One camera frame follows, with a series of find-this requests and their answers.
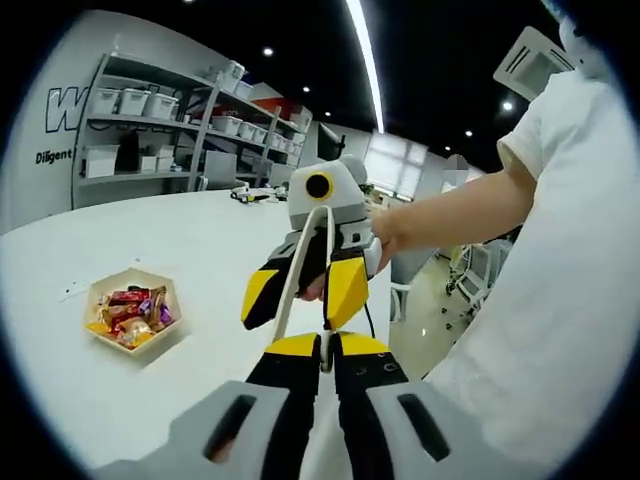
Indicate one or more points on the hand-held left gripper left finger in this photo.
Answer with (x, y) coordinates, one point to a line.
(185, 450)

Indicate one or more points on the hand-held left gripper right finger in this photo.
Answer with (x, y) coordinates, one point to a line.
(360, 400)

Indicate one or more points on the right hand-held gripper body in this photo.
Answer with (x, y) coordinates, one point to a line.
(345, 192)

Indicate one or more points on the white food tongs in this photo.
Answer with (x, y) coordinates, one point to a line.
(326, 357)

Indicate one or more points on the brown food packet purple label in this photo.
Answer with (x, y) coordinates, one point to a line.
(165, 314)

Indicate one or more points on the brown food packet red label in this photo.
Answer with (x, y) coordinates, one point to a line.
(159, 295)

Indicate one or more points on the beige hexagonal container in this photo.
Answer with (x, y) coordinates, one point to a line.
(140, 345)

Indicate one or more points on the yellow clear food packet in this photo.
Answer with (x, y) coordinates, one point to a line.
(135, 329)
(100, 327)

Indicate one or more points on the small red food packet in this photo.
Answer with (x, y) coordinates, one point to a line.
(120, 319)

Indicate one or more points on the gold purple food packet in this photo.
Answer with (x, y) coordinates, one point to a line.
(102, 307)

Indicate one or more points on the person's right hand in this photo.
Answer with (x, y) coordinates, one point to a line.
(387, 235)

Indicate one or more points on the black monitor on stand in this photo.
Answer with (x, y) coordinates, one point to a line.
(327, 142)

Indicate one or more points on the white window blinds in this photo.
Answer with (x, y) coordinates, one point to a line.
(400, 165)

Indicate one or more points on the grey office chair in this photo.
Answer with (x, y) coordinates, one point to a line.
(410, 260)

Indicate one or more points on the white yellow device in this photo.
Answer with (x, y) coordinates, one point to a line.
(246, 196)

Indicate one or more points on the grey panel board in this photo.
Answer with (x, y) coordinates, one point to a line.
(220, 170)

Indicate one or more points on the white mesh office chair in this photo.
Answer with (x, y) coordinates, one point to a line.
(477, 282)

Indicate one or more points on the long ceiling light strip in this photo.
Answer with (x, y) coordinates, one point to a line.
(370, 52)

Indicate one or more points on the round ceiling spotlights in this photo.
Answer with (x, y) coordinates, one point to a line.
(268, 51)

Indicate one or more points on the grey metal shelf rack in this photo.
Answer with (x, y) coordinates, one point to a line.
(135, 177)

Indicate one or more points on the white flat strip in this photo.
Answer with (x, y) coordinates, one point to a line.
(72, 290)

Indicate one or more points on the black bag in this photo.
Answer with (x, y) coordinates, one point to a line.
(129, 155)

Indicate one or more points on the person in white shirt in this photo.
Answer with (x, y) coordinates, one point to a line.
(550, 300)

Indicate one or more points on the large white box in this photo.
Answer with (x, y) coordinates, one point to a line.
(100, 162)

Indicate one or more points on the ceiling air vent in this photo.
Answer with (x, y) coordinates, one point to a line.
(535, 65)

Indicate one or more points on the row of white storage bins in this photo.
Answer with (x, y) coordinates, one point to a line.
(134, 101)

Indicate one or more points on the white worn device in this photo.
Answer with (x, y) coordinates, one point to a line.
(587, 50)

